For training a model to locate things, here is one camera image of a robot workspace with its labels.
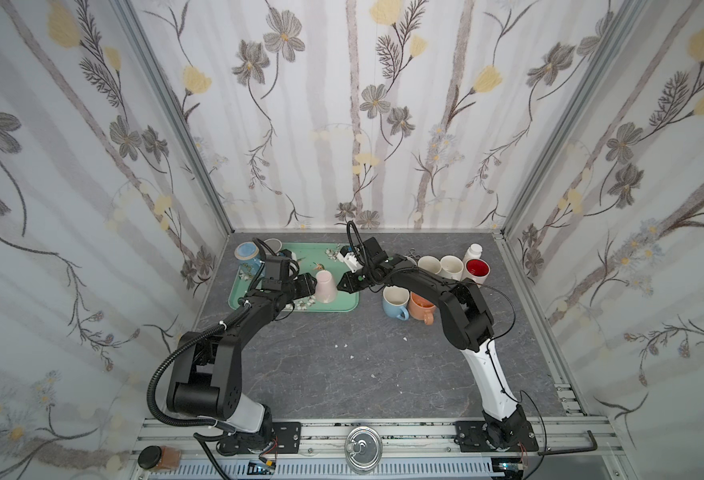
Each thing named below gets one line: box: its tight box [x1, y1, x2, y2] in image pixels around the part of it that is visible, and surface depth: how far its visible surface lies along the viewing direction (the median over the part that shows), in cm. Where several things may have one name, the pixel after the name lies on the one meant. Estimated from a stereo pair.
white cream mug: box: [440, 255, 464, 281], surface depth 103 cm
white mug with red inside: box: [464, 258, 491, 288], surface depth 103 cm
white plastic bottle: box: [462, 243, 483, 268], surface depth 106 cm
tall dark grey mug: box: [264, 238, 283, 254], surface depth 103 cm
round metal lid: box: [344, 426, 383, 475], surface depth 65 cm
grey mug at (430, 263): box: [417, 255, 442, 274], surface depth 102 cm
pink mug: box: [315, 269, 338, 304], surface depth 96 cm
